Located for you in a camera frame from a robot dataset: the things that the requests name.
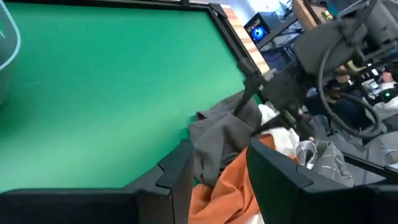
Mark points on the teal plastic basket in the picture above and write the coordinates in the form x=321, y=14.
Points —
x=6, y=62

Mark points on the orange towel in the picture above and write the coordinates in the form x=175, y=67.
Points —
x=230, y=193

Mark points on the white plain towel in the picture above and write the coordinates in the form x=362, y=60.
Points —
x=255, y=220

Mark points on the white waffle towel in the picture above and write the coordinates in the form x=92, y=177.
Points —
x=280, y=140

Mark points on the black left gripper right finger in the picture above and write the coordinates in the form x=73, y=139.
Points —
x=280, y=193

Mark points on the dark grey checked towel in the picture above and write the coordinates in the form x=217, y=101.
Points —
x=329, y=165

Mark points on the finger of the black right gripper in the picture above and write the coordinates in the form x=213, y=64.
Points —
x=250, y=96
x=295, y=121

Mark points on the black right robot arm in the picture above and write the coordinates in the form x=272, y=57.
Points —
x=342, y=40

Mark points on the dark grey plain towel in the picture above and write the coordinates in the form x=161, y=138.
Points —
x=217, y=140

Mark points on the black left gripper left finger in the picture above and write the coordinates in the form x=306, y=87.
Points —
x=161, y=199

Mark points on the black table frame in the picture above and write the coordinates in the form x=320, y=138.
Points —
x=230, y=34

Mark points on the black frame strut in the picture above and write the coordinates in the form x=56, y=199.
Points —
x=367, y=163

